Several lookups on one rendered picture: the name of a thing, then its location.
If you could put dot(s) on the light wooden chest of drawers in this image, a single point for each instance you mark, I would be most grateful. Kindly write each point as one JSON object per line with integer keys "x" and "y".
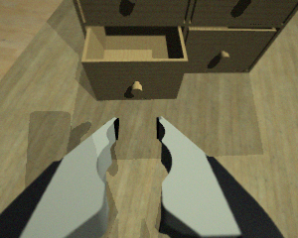
{"x": 187, "y": 23}

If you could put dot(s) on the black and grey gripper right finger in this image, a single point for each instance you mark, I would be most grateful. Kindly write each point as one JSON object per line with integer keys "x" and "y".
{"x": 201, "y": 199}

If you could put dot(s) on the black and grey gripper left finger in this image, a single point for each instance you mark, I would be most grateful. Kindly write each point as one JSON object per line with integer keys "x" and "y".
{"x": 67, "y": 200}

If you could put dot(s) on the brown wooden drawer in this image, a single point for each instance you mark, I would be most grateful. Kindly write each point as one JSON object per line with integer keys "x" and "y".
{"x": 209, "y": 49}
{"x": 242, "y": 11}
{"x": 135, "y": 11}
{"x": 134, "y": 62}

